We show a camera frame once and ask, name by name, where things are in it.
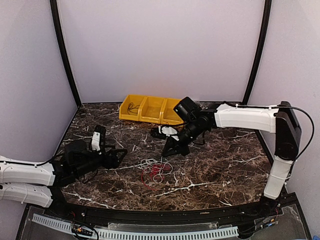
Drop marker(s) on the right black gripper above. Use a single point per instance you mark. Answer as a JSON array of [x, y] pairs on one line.
[[177, 148]]

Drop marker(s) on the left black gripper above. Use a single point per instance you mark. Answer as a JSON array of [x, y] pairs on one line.
[[114, 163]]

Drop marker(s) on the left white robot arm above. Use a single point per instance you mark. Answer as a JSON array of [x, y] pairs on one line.
[[39, 183]]

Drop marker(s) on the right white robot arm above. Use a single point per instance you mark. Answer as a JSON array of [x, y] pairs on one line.
[[276, 119]]

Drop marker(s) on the right yellow plastic bin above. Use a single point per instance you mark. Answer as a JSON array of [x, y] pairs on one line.
[[168, 115]]

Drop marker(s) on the yellow plastic bin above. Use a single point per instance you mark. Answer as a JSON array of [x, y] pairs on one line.
[[130, 108], [151, 109], [168, 115]]

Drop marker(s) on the middle yellow plastic bin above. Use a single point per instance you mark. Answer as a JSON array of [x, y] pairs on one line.
[[151, 109]]

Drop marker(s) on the left yellow plastic bin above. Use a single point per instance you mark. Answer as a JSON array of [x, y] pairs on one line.
[[130, 108]]

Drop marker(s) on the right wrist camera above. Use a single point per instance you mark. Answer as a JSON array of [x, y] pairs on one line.
[[187, 109]]

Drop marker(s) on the black front rail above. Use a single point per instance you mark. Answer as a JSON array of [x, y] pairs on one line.
[[103, 216]]

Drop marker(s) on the white slotted cable duct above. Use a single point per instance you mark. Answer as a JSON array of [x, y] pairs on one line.
[[133, 232]]

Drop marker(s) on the left black frame post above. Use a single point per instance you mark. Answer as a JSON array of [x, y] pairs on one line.
[[63, 52]]

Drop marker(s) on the black frame post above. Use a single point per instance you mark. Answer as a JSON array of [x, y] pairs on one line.
[[63, 52], [259, 51]]

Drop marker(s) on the right black frame post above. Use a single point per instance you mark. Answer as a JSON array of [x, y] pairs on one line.
[[259, 51]]

